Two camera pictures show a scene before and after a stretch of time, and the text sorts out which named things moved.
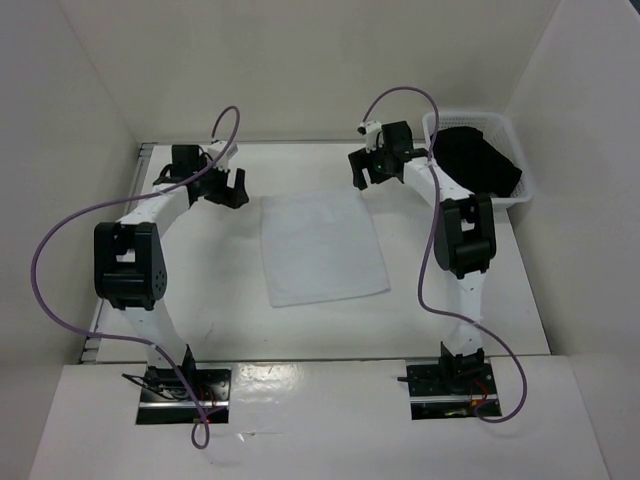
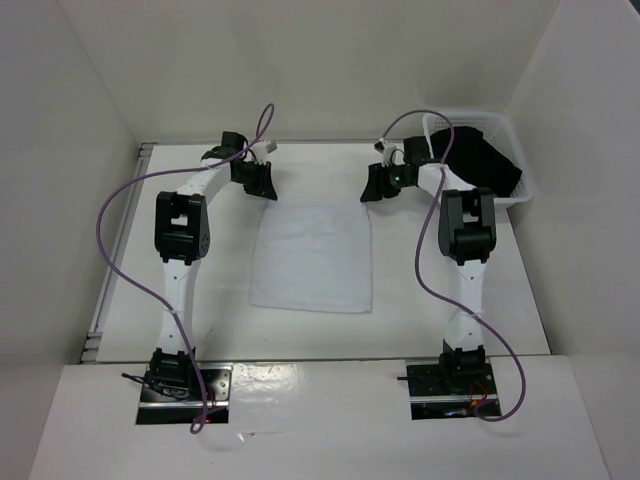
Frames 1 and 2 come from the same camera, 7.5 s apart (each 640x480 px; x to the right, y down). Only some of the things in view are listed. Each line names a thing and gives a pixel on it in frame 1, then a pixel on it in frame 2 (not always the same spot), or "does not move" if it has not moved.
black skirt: (468, 157) does not move
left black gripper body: (211, 184) to (250, 177)
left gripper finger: (240, 181) to (268, 189)
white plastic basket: (496, 128) does not move
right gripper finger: (359, 161) to (373, 187)
